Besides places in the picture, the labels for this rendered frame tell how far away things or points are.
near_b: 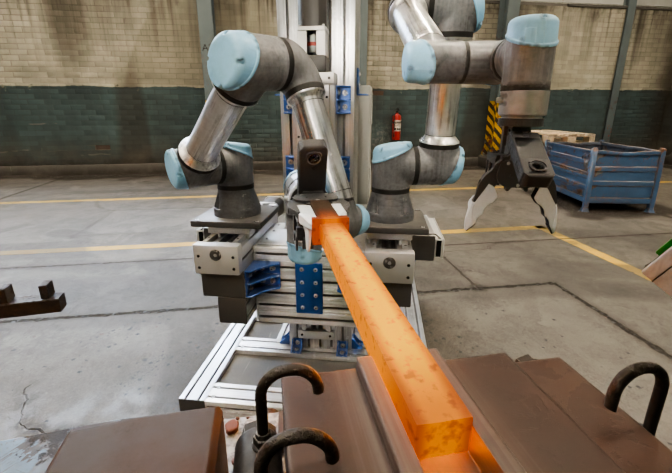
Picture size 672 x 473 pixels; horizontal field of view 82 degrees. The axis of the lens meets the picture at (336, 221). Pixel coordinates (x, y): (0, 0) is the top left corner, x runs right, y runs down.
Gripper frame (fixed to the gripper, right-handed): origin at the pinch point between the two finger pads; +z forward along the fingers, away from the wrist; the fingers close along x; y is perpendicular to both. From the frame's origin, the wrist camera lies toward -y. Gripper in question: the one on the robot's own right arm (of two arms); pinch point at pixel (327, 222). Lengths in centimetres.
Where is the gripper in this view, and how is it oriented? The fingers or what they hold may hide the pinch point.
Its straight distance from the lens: 51.0
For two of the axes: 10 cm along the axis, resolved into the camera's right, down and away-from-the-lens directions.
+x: -9.8, 0.5, -1.8
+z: 1.9, 2.9, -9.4
